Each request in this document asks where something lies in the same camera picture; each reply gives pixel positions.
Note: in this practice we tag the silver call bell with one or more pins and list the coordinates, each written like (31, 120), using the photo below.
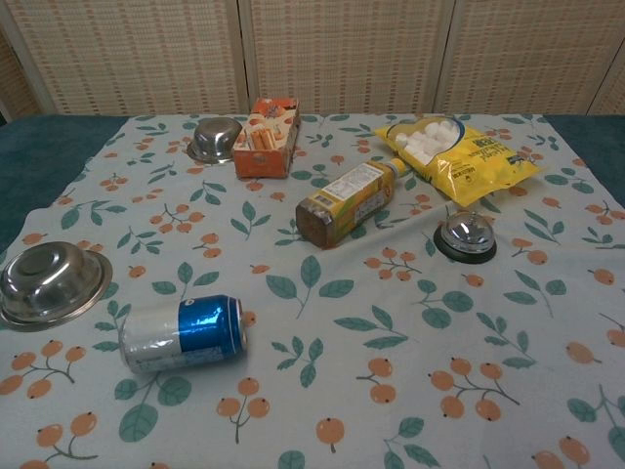
(465, 237)

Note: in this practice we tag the yellow label drink bottle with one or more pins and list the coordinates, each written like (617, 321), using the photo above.
(346, 200)

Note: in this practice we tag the orange snack box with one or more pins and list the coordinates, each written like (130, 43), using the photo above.
(266, 141)

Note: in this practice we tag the floral fruit print tablecloth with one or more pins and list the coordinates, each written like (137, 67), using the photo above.
(312, 342)

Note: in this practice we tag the small steel bowl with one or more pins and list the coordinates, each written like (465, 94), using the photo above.
(215, 139)

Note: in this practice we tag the blue and silver can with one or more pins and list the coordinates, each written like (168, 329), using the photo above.
(183, 332)

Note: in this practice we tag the yellow marshmallow bag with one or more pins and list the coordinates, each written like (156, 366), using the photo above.
(469, 151)

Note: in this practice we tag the woven folding screen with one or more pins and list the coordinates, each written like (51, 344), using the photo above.
(312, 54)

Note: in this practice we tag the large steel bowl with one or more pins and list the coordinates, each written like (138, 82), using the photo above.
(46, 283)

